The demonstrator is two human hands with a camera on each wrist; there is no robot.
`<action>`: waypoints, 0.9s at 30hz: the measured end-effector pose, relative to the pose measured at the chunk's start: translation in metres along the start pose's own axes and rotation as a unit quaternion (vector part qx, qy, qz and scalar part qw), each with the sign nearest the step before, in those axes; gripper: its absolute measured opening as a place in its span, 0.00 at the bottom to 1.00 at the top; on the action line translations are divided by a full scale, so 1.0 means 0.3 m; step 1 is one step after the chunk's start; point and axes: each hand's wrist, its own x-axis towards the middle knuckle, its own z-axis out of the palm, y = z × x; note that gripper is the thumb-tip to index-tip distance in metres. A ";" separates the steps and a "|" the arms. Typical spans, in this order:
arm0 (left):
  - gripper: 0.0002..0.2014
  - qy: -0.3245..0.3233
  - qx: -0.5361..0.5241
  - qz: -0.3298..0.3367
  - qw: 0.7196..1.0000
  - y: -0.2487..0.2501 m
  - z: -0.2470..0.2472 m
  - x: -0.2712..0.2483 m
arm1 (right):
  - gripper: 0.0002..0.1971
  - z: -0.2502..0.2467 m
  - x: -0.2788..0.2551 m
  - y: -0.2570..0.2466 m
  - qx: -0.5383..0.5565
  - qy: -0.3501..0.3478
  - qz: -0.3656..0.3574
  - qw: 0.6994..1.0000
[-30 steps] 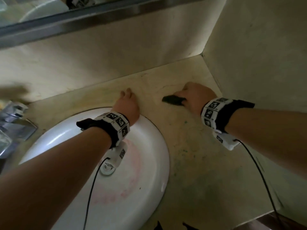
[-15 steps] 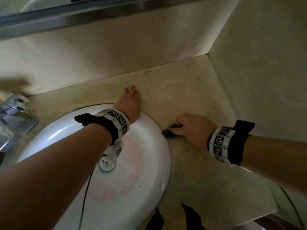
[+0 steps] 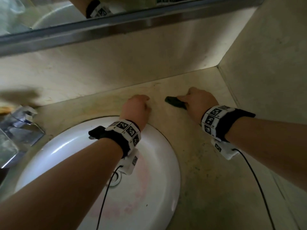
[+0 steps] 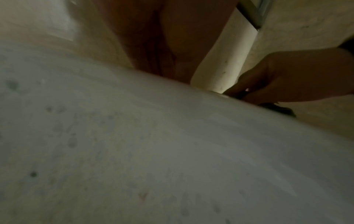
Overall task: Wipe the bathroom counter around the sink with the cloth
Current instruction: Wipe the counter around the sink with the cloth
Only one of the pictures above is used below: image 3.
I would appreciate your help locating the person's left forearm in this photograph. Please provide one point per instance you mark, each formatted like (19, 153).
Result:
(52, 189)

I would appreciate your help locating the white round sink basin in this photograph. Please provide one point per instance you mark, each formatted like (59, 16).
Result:
(156, 194)

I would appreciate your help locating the person's right hand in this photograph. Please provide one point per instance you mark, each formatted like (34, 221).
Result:
(200, 102)

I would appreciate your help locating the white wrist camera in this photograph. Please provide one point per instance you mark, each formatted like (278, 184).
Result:
(129, 162)
(225, 149)

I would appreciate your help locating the black right wristband with markers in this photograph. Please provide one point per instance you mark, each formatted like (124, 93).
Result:
(230, 122)

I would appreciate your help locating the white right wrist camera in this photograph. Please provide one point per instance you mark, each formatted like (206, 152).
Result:
(225, 149)

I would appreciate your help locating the black wristband with markers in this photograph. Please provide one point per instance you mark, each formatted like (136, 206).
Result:
(230, 122)
(117, 138)

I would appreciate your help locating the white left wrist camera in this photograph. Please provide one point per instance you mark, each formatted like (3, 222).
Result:
(129, 162)

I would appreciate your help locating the person's left hand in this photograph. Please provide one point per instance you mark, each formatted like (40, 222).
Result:
(135, 110)

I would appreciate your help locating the black left wristband with markers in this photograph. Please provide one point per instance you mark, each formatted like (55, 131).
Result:
(117, 138)

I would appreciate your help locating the person's right forearm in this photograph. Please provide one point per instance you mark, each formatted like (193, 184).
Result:
(271, 146)

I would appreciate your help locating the green scouring pad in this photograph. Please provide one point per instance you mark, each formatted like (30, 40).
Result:
(173, 101)

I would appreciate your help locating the chrome faucet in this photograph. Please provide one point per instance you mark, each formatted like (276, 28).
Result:
(16, 136)

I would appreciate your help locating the metal framed wall mirror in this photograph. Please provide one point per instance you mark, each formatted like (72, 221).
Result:
(120, 23)

